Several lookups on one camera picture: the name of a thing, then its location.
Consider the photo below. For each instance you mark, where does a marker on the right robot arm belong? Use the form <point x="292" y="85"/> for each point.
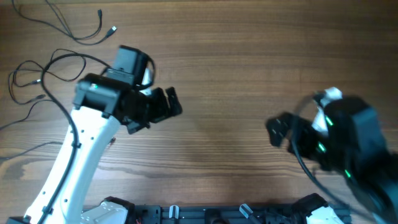
<point x="342" y="135"/>

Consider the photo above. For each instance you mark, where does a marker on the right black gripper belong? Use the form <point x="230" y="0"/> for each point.
<point x="277" y="125"/>

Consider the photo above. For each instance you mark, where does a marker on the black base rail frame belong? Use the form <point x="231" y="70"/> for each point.
<point x="155" y="214"/>

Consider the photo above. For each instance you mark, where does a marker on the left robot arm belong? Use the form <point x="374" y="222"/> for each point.
<point x="123" y="95"/>

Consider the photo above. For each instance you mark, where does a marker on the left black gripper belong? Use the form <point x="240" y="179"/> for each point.
<point x="158" y="110"/>

